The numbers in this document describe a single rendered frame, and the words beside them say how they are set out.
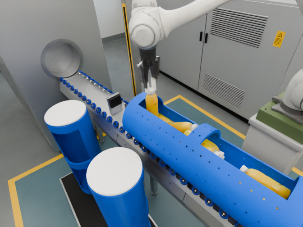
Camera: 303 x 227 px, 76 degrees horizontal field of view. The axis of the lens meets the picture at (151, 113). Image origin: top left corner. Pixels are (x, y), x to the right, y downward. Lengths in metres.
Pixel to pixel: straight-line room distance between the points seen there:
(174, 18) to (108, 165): 0.73
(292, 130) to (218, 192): 0.66
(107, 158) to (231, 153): 0.63
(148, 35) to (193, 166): 0.54
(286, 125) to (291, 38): 1.14
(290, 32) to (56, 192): 2.73
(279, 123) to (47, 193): 2.16
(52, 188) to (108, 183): 1.48
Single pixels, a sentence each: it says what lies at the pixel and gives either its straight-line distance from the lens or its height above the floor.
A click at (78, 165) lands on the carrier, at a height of 0.61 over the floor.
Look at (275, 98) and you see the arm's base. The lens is 1.44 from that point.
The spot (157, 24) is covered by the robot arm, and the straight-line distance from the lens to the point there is 0.68.
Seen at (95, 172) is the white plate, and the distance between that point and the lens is 1.04.
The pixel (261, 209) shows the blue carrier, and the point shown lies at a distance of 0.81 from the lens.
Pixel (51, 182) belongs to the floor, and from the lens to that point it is 2.47.
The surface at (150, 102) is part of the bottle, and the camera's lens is 1.02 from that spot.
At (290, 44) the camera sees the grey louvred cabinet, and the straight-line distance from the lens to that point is 2.31.
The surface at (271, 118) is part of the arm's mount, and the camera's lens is 1.36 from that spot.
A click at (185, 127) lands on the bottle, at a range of 1.02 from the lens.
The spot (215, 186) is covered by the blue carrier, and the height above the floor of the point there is 1.15.
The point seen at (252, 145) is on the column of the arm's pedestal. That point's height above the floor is 0.79.
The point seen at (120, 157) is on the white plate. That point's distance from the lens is 1.06.
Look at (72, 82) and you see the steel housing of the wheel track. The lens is 2.05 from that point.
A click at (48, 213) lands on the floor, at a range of 2.29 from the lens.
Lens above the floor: 1.86
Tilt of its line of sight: 40 degrees down
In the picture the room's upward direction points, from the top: 4 degrees counter-clockwise
